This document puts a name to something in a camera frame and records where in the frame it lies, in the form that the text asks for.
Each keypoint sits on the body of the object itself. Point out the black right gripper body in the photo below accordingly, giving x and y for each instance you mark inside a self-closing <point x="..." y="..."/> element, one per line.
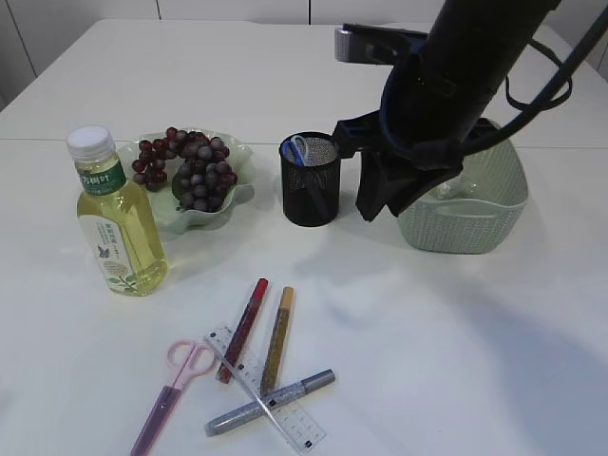
<point x="365" y="134"/>

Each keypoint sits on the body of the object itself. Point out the silver glitter pen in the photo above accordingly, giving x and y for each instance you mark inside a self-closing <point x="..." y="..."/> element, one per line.
<point x="273" y="401"/>

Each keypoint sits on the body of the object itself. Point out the pink scissors with cover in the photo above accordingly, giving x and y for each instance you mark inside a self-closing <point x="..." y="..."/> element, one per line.
<point x="186" y="359"/>

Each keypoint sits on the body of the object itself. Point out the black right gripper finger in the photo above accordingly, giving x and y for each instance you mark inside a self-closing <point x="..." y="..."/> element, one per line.
<point x="374" y="185"/>
<point x="415" y="184"/>

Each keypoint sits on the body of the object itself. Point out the black mesh pen holder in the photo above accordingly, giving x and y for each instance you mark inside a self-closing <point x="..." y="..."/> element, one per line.
<point x="323" y="161"/>

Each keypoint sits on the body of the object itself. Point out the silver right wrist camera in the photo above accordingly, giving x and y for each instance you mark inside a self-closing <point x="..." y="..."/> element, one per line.
<point x="372" y="45"/>

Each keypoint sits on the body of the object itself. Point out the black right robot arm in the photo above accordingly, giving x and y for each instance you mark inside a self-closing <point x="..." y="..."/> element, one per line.
<point x="430" y="116"/>

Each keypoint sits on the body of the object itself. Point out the blue scissors with cover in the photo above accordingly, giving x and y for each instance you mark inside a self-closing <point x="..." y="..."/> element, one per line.
<point x="296" y="151"/>

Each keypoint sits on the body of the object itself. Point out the green scalloped plastic plate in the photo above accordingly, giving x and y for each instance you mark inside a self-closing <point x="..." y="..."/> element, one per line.
<point x="165" y="207"/>

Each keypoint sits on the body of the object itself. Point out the yellow tea drink bottle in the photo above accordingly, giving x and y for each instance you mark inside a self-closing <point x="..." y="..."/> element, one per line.
<point x="115" y="215"/>

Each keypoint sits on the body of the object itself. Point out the red glitter pen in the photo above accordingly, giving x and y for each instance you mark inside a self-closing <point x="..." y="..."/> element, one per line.
<point x="246" y="322"/>

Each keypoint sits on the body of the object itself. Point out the green woven plastic basket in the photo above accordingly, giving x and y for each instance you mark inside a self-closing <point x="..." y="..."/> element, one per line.
<point x="471" y="226"/>

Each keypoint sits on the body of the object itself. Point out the clear plastic sheet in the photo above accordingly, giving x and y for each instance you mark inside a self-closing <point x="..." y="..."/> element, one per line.
<point x="460" y="187"/>

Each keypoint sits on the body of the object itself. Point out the gold glitter pen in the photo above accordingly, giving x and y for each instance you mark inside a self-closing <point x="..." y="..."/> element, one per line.
<point x="277" y="340"/>

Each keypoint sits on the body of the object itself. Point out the purple artificial grape bunch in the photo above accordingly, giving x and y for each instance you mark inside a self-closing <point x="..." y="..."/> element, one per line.
<point x="192" y="163"/>

